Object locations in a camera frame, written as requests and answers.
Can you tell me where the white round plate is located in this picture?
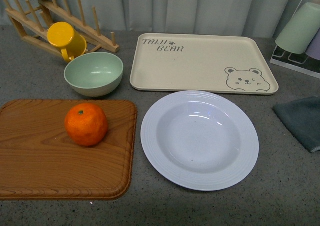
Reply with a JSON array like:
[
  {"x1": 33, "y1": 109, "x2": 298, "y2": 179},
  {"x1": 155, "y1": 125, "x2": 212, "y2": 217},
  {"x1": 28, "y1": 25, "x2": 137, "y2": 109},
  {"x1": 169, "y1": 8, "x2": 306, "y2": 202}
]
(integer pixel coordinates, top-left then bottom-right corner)
[{"x1": 140, "y1": 91, "x2": 259, "y2": 191}]

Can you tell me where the orange fruit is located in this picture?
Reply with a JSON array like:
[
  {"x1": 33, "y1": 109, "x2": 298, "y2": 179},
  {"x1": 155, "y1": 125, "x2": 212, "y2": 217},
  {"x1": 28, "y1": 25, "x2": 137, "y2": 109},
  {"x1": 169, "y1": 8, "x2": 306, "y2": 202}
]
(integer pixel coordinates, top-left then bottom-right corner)
[{"x1": 64, "y1": 103, "x2": 109, "y2": 147}]

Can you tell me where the beige bear tray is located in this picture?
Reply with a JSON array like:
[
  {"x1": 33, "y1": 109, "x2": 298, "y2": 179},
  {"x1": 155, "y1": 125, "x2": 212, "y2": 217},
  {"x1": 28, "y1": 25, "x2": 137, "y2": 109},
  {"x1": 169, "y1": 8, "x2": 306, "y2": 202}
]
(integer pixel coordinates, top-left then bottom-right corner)
[{"x1": 130, "y1": 33, "x2": 279, "y2": 95}]

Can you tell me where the light green bowl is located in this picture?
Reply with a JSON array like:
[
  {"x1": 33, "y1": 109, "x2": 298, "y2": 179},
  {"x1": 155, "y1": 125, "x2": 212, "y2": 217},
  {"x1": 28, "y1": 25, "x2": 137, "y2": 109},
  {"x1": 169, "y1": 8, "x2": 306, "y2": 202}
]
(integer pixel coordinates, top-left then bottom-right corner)
[{"x1": 64, "y1": 52, "x2": 124, "y2": 98}]

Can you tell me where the yellow mug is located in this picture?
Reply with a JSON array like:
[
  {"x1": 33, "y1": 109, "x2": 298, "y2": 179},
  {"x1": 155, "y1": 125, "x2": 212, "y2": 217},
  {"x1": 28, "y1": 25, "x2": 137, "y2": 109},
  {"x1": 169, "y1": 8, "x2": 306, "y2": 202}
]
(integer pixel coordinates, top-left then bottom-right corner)
[{"x1": 47, "y1": 22, "x2": 87, "y2": 63}]

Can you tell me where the wooden cutting board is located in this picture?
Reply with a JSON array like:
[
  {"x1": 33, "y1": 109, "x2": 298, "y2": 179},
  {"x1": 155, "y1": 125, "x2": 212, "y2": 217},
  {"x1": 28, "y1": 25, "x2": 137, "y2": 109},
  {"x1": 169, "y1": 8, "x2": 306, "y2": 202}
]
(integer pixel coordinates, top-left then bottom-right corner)
[{"x1": 0, "y1": 99, "x2": 138, "y2": 200}]

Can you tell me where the grey curtain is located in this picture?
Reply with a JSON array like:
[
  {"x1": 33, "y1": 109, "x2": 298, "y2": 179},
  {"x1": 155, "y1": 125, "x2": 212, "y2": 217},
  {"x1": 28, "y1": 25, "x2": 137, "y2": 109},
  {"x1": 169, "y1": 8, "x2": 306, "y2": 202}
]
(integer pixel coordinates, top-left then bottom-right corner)
[{"x1": 0, "y1": 0, "x2": 320, "y2": 39}]

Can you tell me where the grey folded cloth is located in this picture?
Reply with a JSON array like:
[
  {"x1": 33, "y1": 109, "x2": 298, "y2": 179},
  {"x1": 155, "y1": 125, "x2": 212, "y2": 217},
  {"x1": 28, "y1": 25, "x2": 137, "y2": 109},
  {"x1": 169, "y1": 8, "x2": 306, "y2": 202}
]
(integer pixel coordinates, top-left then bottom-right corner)
[{"x1": 273, "y1": 96, "x2": 320, "y2": 153}]

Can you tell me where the wooden peg drying rack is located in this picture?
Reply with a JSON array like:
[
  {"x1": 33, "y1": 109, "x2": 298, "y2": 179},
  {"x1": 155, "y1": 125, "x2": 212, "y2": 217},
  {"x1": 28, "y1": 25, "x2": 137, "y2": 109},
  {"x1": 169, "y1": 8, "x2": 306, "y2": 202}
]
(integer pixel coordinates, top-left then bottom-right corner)
[{"x1": 3, "y1": 0, "x2": 120, "y2": 57}]

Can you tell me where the light green cup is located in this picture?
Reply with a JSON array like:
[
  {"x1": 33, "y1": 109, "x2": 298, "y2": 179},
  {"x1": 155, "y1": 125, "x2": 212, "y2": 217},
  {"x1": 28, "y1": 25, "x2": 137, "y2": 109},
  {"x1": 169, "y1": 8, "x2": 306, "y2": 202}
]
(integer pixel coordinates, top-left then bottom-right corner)
[{"x1": 275, "y1": 2, "x2": 320, "y2": 54}]

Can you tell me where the purple cup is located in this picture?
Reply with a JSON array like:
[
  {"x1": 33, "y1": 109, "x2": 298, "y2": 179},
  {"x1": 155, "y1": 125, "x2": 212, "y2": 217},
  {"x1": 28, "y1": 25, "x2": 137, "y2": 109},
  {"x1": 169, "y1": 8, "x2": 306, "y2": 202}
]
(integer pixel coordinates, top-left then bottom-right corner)
[{"x1": 305, "y1": 30, "x2": 320, "y2": 61}]

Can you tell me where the white wire cup rack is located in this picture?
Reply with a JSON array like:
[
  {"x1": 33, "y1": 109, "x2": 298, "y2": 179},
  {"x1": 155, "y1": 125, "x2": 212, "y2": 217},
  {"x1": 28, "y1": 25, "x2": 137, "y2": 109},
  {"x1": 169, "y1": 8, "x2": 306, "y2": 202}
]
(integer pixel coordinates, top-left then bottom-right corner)
[{"x1": 270, "y1": 0, "x2": 320, "y2": 79}]

